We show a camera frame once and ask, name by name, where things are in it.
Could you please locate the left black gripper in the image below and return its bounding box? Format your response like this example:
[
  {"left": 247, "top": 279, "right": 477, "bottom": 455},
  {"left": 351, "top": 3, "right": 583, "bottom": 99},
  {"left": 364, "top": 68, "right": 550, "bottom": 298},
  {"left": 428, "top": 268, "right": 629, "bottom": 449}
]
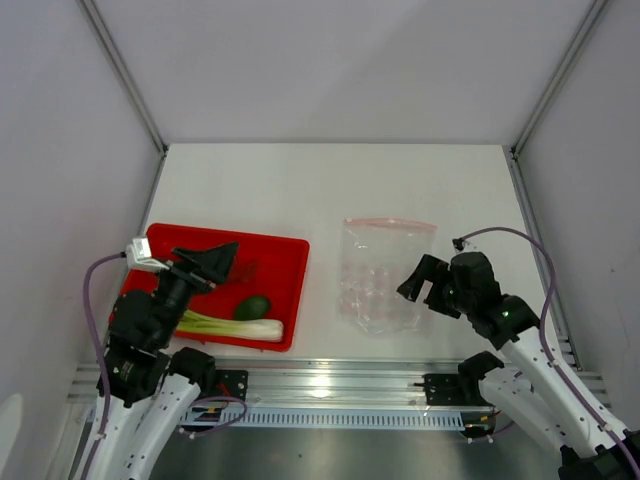
[{"left": 151, "top": 240, "right": 239, "bottom": 345}]

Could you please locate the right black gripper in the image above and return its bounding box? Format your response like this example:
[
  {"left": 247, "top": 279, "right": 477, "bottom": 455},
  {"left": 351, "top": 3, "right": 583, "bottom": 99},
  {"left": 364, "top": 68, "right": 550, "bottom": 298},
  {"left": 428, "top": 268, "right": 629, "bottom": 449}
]
[{"left": 397, "top": 254, "right": 474, "bottom": 319}]

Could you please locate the red toy lobster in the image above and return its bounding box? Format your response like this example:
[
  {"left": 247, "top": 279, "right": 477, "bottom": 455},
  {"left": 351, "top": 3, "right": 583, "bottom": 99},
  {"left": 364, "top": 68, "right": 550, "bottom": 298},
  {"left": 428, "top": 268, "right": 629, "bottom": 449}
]
[{"left": 227, "top": 260, "right": 259, "bottom": 284}]

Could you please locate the clear zip top bag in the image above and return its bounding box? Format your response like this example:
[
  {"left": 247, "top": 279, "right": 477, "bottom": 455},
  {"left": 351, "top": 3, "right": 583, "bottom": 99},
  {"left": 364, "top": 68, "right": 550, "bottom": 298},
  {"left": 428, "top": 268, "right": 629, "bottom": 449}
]
[{"left": 338, "top": 217, "right": 437, "bottom": 336}]

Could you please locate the red plastic tray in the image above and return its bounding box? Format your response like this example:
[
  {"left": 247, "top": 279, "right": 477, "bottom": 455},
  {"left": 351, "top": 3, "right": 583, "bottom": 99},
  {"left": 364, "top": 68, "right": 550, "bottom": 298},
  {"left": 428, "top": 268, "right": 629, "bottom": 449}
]
[{"left": 146, "top": 223, "right": 310, "bottom": 352}]

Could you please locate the green avocado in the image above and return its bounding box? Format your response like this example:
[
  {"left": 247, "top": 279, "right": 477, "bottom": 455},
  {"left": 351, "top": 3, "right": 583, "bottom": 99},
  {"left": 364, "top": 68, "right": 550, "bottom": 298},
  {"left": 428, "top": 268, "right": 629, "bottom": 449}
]
[{"left": 232, "top": 295, "right": 271, "bottom": 321}]

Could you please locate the green celery stalk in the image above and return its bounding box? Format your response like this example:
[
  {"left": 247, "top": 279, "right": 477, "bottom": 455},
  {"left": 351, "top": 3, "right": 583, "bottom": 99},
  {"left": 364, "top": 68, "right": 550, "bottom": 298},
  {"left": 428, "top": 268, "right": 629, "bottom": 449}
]
[{"left": 176, "top": 310, "right": 284, "bottom": 342}]

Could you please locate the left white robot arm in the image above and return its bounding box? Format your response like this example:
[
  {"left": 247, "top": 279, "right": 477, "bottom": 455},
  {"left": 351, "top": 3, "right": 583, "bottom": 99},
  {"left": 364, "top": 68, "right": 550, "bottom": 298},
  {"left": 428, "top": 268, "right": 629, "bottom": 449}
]
[{"left": 74, "top": 237, "right": 247, "bottom": 479}]

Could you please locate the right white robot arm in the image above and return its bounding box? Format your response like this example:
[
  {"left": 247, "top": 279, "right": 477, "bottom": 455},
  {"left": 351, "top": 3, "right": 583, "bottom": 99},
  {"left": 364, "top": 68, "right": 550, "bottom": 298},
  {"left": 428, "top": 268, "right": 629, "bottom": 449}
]
[{"left": 397, "top": 252, "right": 639, "bottom": 479}]

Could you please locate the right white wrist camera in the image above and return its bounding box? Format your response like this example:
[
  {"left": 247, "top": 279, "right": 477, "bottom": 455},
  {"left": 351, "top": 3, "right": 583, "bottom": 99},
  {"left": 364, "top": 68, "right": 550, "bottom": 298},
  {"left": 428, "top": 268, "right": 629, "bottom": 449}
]
[{"left": 452, "top": 238, "right": 470, "bottom": 252}]

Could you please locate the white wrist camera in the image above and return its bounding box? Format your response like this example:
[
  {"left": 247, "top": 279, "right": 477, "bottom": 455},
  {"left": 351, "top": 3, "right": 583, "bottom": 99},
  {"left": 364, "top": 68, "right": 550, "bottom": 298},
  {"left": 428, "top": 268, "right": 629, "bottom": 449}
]
[
  {"left": 125, "top": 237, "right": 169, "bottom": 273},
  {"left": 452, "top": 238, "right": 470, "bottom": 252}
]

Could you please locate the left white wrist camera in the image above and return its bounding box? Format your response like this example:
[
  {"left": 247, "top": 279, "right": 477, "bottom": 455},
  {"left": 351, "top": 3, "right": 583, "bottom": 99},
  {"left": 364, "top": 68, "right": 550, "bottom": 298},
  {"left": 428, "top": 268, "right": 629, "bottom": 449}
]
[{"left": 125, "top": 237, "right": 169, "bottom": 273}]

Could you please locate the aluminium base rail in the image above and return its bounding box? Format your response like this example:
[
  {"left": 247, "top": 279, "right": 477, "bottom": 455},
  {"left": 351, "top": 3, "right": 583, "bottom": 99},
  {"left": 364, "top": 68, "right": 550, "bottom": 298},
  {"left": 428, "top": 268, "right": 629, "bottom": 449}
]
[{"left": 67, "top": 357, "right": 612, "bottom": 407}]

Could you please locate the slotted cable duct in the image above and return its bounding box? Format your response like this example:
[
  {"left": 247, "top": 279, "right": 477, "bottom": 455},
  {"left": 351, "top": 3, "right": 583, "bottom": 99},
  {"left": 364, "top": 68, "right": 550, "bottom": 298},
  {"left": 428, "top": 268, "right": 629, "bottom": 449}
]
[{"left": 181, "top": 406, "right": 489, "bottom": 431}]

